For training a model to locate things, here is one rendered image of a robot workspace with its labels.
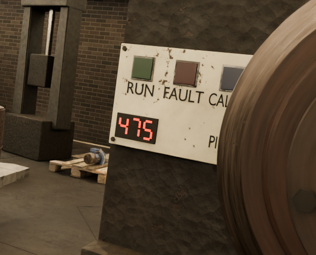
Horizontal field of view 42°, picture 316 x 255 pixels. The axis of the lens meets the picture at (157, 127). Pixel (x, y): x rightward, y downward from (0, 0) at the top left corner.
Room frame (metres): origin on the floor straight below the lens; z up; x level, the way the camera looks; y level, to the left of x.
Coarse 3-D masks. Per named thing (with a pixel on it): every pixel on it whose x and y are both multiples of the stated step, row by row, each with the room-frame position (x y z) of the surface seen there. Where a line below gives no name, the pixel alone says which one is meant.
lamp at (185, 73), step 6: (180, 66) 0.69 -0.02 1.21; (186, 66) 0.69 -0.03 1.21; (192, 66) 0.68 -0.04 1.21; (180, 72) 0.69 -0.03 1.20; (186, 72) 0.69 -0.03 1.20; (192, 72) 0.68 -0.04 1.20; (174, 78) 0.69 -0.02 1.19; (180, 78) 0.69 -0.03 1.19; (186, 78) 0.69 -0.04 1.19; (192, 78) 0.68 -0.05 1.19; (192, 84) 0.68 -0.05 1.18
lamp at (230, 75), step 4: (224, 68) 0.66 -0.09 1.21; (228, 68) 0.66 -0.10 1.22; (232, 68) 0.66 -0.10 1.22; (236, 68) 0.66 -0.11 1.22; (240, 68) 0.65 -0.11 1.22; (244, 68) 0.65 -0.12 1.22; (224, 72) 0.66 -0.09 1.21; (228, 72) 0.66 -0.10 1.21; (232, 72) 0.66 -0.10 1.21; (236, 72) 0.65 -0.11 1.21; (240, 72) 0.65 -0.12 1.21; (224, 76) 0.66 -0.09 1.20; (228, 76) 0.66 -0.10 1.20; (232, 76) 0.66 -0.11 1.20; (236, 76) 0.65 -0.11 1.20; (224, 80) 0.66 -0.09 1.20; (228, 80) 0.66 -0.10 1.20; (232, 80) 0.66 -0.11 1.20; (236, 80) 0.65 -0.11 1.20; (224, 84) 0.66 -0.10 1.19; (228, 84) 0.66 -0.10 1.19; (232, 84) 0.66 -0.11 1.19; (220, 88) 0.66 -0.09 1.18; (224, 88) 0.66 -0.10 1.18; (228, 88) 0.66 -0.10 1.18; (232, 88) 0.66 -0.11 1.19
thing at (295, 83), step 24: (312, 48) 0.48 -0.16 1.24; (288, 72) 0.48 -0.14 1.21; (312, 72) 0.45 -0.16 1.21; (264, 96) 0.49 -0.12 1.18; (288, 96) 0.47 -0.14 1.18; (312, 96) 0.45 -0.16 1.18; (264, 120) 0.49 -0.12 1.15; (288, 120) 0.46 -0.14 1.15; (264, 144) 0.49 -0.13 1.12; (288, 144) 0.46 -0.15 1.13; (264, 168) 0.48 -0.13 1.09; (264, 192) 0.48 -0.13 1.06; (264, 216) 0.48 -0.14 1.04; (288, 216) 0.45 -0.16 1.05; (264, 240) 0.48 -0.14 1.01; (288, 240) 0.45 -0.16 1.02
